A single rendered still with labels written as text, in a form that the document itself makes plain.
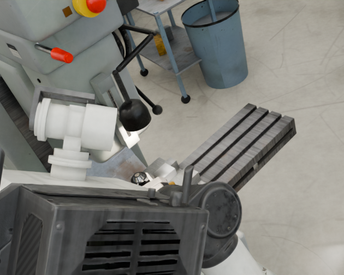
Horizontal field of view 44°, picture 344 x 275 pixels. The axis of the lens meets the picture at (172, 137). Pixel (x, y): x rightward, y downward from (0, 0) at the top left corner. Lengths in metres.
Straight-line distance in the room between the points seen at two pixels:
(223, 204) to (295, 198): 1.99
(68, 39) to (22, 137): 0.65
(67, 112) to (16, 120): 0.90
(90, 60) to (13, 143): 0.59
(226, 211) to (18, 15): 0.50
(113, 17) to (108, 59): 0.11
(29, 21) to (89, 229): 0.48
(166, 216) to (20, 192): 0.17
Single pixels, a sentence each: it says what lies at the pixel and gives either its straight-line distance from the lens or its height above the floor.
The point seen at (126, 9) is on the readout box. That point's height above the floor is 1.53.
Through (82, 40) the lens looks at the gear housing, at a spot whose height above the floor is 1.66.
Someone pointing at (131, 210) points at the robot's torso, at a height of 1.69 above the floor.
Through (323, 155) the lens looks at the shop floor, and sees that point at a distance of 2.88.
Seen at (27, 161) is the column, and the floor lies 1.19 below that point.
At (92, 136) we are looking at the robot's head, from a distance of 0.62.
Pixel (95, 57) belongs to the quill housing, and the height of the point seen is 1.59.
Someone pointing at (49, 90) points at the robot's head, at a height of 1.74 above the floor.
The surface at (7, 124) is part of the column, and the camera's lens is 1.52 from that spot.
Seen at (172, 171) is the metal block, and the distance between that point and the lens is 1.42.
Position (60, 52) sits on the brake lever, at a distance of 0.84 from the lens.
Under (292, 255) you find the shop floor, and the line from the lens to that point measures 2.42.
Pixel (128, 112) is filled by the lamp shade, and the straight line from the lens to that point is 1.00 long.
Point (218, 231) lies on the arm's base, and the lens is 0.68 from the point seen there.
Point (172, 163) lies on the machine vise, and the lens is 1.49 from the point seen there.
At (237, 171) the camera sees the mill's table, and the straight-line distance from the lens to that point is 1.54.
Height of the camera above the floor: 2.01
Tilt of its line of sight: 37 degrees down
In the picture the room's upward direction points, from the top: 22 degrees counter-clockwise
